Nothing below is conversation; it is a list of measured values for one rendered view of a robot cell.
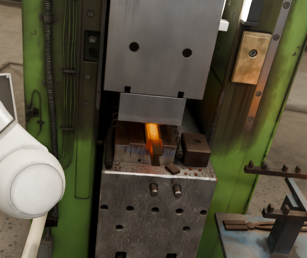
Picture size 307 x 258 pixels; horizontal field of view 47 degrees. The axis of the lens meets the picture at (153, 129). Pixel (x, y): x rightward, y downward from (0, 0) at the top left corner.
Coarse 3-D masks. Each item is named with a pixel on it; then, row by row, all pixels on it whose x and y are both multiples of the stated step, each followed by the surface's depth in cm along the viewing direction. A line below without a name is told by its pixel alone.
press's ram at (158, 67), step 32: (128, 0) 90; (160, 0) 91; (192, 0) 91; (224, 0) 92; (128, 32) 94; (160, 32) 95; (192, 32) 96; (128, 64) 99; (160, 64) 100; (192, 64) 100; (192, 96) 105
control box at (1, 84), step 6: (0, 78) 93; (6, 78) 94; (0, 84) 93; (6, 84) 94; (0, 90) 93; (6, 90) 94; (12, 90) 95; (0, 96) 93; (6, 96) 94; (12, 96) 95; (6, 102) 94; (12, 102) 95; (6, 108) 94; (12, 108) 95; (12, 114) 95
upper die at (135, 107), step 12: (120, 96) 104; (132, 96) 104; (144, 96) 104; (156, 96) 104; (180, 96) 107; (120, 108) 106; (132, 108) 106; (144, 108) 106; (156, 108) 106; (168, 108) 107; (180, 108) 107; (120, 120) 108; (132, 120) 108; (144, 120) 108; (156, 120) 109; (168, 120) 109; (180, 120) 109
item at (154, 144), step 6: (150, 126) 120; (156, 126) 120; (150, 132) 116; (156, 132) 117; (150, 138) 113; (156, 138) 113; (150, 144) 111; (156, 144) 108; (150, 150) 112; (156, 150) 105; (150, 156) 109; (156, 156) 104; (156, 162) 105
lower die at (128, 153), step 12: (120, 132) 119; (132, 132) 118; (144, 132) 119; (120, 144) 112; (132, 144) 112; (144, 144) 113; (168, 144) 114; (120, 156) 114; (132, 156) 115; (144, 156) 115; (168, 156) 116
